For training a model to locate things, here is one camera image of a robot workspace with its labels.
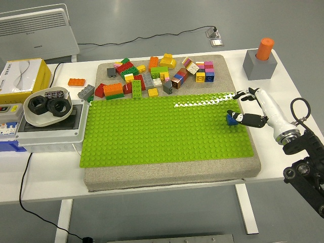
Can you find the grey-brown foam mat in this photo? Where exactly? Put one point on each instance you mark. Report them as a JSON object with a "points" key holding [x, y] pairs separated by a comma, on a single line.
{"points": [[164, 174]]}

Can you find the dark green small brick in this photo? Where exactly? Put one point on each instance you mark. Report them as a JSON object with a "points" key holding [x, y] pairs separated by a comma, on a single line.
{"points": [[90, 99]]}

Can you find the grey electrical enclosure box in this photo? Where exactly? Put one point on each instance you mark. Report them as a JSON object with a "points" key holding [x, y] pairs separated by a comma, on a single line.
{"points": [[50, 139]]}

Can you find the grey circuit breaker unit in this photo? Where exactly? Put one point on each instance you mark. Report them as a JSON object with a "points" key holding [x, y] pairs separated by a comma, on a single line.
{"points": [[10, 116]]}

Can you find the white table leg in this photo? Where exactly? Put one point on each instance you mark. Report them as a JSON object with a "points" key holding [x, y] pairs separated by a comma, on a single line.
{"points": [[246, 210], [63, 220]]}

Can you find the white panel heater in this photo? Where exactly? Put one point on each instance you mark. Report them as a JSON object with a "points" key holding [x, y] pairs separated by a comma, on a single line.
{"points": [[35, 38]]}

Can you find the red long brick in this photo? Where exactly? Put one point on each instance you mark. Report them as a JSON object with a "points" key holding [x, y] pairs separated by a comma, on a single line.
{"points": [[124, 67]]}

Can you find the lime green wide brick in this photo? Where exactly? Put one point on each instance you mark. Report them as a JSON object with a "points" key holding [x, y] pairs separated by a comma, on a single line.
{"points": [[159, 71]]}

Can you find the orange cylinder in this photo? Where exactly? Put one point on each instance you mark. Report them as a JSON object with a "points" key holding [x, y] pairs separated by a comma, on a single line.
{"points": [[264, 49]]}

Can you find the yellow black pink brick stack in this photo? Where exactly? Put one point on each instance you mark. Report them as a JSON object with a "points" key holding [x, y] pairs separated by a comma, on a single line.
{"points": [[200, 74]]}

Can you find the closed metal floor socket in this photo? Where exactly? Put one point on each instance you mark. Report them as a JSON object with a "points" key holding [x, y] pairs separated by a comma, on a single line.
{"points": [[217, 42]]}

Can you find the yellow white brick stack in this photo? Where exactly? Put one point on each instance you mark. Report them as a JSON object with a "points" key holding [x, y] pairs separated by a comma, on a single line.
{"points": [[129, 78]]}

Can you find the grey long brick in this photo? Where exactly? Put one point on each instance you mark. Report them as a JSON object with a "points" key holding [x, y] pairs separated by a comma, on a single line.
{"points": [[86, 92], [147, 80]]}

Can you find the yellow square brick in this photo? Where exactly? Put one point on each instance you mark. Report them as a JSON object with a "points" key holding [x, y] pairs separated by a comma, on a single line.
{"points": [[153, 92], [141, 69]]}

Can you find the lime green long brick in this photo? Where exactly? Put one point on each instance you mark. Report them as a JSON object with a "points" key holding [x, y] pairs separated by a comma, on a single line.
{"points": [[137, 88]]}

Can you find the large black hex nut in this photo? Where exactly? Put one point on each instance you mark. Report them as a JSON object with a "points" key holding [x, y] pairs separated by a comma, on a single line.
{"points": [[31, 106], [51, 108]]}

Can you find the yellow arch brick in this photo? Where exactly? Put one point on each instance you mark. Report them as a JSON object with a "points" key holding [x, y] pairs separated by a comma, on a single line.
{"points": [[168, 61]]}

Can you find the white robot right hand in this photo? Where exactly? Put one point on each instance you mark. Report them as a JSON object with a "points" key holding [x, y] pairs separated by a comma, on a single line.
{"points": [[270, 111]]}

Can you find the white shallow bowl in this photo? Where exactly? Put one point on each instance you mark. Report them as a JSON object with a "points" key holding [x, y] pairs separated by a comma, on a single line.
{"points": [[41, 120]]}

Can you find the dark grey sloped brick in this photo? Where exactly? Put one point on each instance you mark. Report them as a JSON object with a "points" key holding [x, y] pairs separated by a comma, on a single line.
{"points": [[167, 87]]}

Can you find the yellow pink small stack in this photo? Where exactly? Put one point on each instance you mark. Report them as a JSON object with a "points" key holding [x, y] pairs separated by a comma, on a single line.
{"points": [[165, 76]]}

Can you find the blue magenta pink brick stack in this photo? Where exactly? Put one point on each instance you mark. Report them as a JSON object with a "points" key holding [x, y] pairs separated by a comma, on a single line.
{"points": [[209, 73]]}

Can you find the open metal floor socket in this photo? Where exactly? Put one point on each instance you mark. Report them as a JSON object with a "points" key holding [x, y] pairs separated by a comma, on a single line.
{"points": [[212, 33]]}

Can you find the pink yellow small brick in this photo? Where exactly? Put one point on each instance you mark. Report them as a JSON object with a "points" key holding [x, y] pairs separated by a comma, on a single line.
{"points": [[117, 64]]}

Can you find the dark green flat brick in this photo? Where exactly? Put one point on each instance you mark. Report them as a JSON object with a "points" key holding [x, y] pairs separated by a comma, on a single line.
{"points": [[115, 96]]}

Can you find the orange flat long brick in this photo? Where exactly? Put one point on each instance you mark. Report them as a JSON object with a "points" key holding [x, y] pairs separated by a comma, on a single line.
{"points": [[76, 82]]}

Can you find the red sloped brick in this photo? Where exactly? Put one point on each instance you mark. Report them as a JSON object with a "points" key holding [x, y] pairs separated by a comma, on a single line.
{"points": [[100, 90]]}

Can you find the dark grey small brick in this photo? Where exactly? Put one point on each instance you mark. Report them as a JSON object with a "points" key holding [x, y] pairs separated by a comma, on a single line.
{"points": [[111, 72]]}

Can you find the white square brick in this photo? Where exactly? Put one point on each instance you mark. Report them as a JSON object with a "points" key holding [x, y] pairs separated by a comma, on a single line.
{"points": [[157, 82]]}

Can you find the black round plug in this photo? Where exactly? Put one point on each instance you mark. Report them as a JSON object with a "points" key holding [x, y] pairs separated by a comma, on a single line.
{"points": [[87, 240]]}

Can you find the pink white brown brick stack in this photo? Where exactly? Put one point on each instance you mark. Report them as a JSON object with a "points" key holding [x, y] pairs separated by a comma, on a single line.
{"points": [[191, 65]]}

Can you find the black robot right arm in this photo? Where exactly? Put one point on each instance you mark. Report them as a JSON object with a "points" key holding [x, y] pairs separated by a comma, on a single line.
{"points": [[300, 145]]}

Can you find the grey block holder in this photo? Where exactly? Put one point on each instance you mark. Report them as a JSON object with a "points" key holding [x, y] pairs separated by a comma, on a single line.
{"points": [[258, 68]]}

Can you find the brown blue red brick stack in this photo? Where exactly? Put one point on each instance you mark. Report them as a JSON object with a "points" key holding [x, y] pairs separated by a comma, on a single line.
{"points": [[179, 79]]}

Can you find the orange tall brick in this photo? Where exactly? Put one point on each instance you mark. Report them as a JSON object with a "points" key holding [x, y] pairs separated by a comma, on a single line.
{"points": [[153, 62]]}

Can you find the blue square toy brick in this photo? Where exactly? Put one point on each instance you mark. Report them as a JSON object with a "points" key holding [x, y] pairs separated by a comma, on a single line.
{"points": [[231, 121]]}

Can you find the green studded baseplate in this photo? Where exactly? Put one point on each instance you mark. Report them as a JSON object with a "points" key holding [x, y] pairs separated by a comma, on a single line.
{"points": [[157, 131]]}

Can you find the yellow white tissue box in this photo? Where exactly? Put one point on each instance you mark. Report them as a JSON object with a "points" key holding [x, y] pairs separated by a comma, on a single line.
{"points": [[20, 76]]}

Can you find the small purple circuit board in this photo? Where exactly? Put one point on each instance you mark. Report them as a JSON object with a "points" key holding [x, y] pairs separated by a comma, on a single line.
{"points": [[53, 94]]}

